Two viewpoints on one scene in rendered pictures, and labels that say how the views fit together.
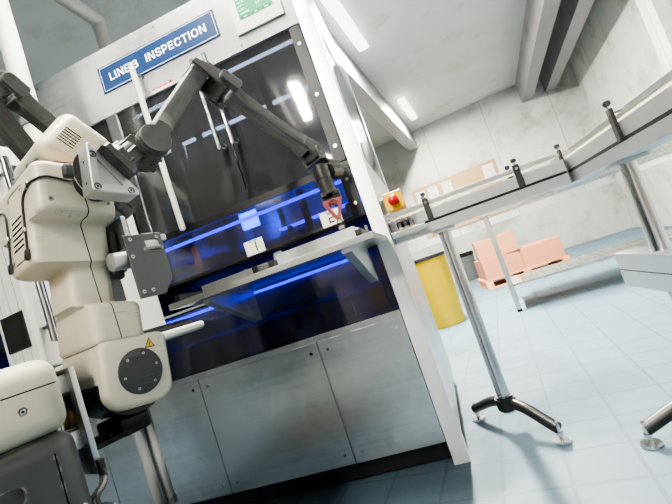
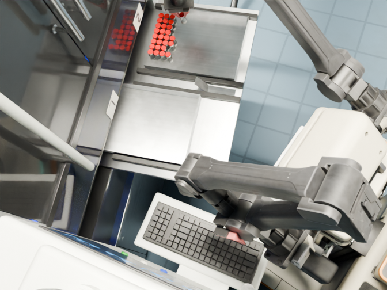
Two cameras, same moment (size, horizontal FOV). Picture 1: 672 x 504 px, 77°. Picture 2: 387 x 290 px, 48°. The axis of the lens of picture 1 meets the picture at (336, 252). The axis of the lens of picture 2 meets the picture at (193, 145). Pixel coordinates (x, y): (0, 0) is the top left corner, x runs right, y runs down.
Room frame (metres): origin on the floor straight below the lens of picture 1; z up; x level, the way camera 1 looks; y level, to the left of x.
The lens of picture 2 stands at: (1.26, 0.88, 2.32)
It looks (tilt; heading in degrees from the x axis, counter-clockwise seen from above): 70 degrees down; 293
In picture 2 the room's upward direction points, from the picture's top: 24 degrees counter-clockwise
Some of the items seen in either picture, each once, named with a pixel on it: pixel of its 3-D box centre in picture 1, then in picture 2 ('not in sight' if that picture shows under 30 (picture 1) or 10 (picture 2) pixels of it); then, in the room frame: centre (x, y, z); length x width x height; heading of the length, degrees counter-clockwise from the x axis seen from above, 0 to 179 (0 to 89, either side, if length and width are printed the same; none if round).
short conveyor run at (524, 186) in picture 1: (471, 197); not in sight; (1.69, -0.59, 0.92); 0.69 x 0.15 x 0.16; 78
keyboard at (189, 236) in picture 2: (136, 337); (202, 241); (1.43, 0.73, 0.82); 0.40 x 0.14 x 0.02; 157
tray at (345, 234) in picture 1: (329, 246); (197, 42); (1.44, 0.02, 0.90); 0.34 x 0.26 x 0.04; 167
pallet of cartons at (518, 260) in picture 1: (514, 254); not in sight; (6.24, -2.47, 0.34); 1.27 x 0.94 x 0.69; 69
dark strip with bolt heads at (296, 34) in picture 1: (325, 118); not in sight; (1.62, -0.13, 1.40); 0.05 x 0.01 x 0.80; 78
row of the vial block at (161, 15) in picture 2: not in sight; (156, 36); (1.59, -0.02, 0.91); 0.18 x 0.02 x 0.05; 77
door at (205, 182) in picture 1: (181, 155); (14, 98); (1.76, 0.49, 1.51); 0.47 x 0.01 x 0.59; 78
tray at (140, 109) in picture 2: (254, 276); (146, 122); (1.62, 0.33, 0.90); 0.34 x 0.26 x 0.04; 168
